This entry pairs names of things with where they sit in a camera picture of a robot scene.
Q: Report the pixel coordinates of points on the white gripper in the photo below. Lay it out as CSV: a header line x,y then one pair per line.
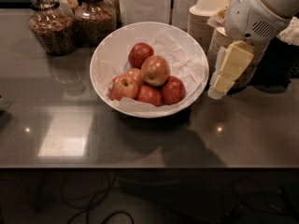
x,y
249,18

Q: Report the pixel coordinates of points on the red-yellow apple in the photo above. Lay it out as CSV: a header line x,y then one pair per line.
x,y
155,71

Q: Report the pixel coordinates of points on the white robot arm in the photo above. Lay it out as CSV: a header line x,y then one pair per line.
x,y
249,23

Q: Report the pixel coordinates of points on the front paper bowl stack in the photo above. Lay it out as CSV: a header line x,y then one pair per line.
x,y
247,64

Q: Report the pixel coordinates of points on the paper bowl stack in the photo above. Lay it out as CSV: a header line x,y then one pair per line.
x,y
198,17
247,64

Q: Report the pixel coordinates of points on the white paper bowl liner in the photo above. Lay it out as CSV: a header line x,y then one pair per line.
x,y
183,59

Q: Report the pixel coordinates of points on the right red apple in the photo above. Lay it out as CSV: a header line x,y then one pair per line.
x,y
173,91

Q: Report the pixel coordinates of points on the rear paper bowl stack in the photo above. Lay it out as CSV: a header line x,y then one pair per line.
x,y
198,17

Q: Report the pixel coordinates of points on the white bowl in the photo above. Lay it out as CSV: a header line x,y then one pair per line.
x,y
106,59

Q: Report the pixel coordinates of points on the front centre red apple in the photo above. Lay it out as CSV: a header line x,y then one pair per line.
x,y
149,95

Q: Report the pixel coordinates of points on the middle hidden red apple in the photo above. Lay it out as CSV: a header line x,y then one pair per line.
x,y
136,74

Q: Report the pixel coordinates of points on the back red apple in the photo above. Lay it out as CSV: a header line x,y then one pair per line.
x,y
139,53

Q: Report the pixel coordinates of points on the front left stickered apple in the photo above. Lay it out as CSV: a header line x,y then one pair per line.
x,y
122,86

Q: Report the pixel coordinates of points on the right glass granola jar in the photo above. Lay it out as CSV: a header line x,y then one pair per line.
x,y
96,19

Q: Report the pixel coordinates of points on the glass granola jar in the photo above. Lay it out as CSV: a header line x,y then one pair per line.
x,y
52,29
96,19

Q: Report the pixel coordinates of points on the left glass granola jar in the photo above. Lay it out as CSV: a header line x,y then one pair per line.
x,y
52,29

